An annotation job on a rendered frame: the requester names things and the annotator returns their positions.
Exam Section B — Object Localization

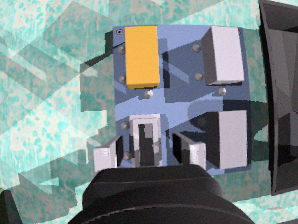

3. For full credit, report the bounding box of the yellow block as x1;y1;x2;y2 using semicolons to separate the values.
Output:
125;26;159;89

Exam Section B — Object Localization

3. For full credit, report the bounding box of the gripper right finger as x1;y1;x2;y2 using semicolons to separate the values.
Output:
172;133;206;169

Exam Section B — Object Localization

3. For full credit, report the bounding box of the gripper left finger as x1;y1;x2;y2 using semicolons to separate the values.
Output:
93;136;124;176

